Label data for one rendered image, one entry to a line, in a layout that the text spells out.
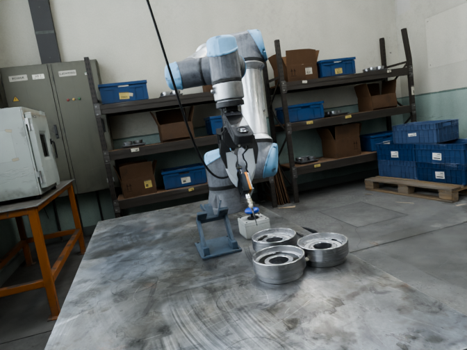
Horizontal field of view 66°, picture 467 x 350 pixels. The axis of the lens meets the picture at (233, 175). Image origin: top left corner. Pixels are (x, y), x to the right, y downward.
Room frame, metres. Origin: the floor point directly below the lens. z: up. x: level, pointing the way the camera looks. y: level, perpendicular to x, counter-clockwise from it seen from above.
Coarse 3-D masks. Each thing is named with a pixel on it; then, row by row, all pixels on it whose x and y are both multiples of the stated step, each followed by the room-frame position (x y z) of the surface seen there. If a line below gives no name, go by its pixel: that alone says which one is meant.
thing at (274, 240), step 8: (264, 232) 0.86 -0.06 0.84; (272, 232) 0.87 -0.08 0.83; (280, 232) 0.86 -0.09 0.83; (288, 232) 0.85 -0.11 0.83; (256, 240) 0.83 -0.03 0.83; (264, 240) 0.82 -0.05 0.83; (272, 240) 0.84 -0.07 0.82; (280, 240) 0.83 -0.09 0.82; (288, 240) 0.77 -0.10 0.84; (296, 240) 0.80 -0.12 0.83; (256, 248) 0.79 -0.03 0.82
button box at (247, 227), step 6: (258, 216) 0.97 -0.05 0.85; (264, 216) 0.98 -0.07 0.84; (240, 222) 0.97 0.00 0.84; (246, 222) 0.94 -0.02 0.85; (252, 222) 0.94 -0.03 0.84; (258, 222) 0.94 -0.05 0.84; (264, 222) 0.95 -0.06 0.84; (240, 228) 0.98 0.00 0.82; (246, 228) 0.93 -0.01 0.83; (252, 228) 0.94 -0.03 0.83; (258, 228) 0.94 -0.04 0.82; (264, 228) 0.95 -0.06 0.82; (246, 234) 0.93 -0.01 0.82; (252, 234) 0.94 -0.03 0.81
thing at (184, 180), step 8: (168, 168) 4.52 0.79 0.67; (176, 168) 4.54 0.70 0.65; (184, 168) 4.21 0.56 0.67; (192, 168) 4.22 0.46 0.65; (200, 168) 4.26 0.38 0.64; (168, 176) 4.17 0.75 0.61; (176, 176) 4.20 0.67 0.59; (184, 176) 4.22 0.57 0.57; (192, 176) 4.24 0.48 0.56; (200, 176) 4.26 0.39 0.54; (168, 184) 4.18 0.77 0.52; (176, 184) 4.19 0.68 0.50; (184, 184) 4.22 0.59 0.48; (192, 184) 4.23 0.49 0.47
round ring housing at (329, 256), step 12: (300, 240) 0.76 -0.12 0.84; (312, 240) 0.78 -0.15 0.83; (336, 240) 0.75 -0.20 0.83; (312, 252) 0.69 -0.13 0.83; (324, 252) 0.68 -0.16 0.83; (336, 252) 0.69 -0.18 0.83; (348, 252) 0.71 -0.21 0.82; (312, 264) 0.70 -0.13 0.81; (324, 264) 0.69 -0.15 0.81; (336, 264) 0.69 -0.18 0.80
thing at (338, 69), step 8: (320, 64) 4.69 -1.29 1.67; (328, 64) 4.70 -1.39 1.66; (336, 64) 4.75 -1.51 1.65; (344, 64) 4.78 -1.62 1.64; (352, 64) 4.81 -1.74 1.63; (320, 72) 4.72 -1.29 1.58; (328, 72) 4.71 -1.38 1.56; (336, 72) 4.75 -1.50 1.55; (344, 72) 4.78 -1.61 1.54; (352, 72) 4.82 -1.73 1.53
